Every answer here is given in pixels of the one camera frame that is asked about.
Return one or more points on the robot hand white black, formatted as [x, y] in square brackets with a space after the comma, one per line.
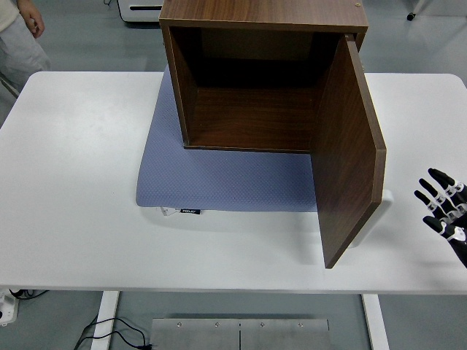
[454, 218]

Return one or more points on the brown wooden cabinet door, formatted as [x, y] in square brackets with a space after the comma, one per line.
[346, 164]

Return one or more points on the brown wooden cabinet body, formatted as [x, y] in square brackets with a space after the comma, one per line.
[255, 120]

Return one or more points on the white table leg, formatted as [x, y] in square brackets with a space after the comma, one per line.
[106, 321]
[376, 324]

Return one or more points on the grey metal plate with screws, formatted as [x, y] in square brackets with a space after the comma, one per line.
[284, 333]
[197, 335]

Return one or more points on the black caster wheel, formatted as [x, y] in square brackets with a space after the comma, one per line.
[411, 16]

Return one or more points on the blue-grey textured mat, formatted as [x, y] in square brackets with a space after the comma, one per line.
[226, 182]

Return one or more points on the black mat label tag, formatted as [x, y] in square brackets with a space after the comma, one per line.
[190, 211]

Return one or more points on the white mat care tag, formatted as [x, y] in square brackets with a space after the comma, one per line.
[167, 211]

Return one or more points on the white appliance with slot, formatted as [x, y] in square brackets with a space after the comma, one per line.
[142, 9]

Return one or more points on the white power box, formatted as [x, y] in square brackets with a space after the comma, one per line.
[8, 310]

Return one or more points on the person's hand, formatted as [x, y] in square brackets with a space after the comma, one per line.
[33, 16]

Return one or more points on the person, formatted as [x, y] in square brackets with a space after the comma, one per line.
[16, 54]

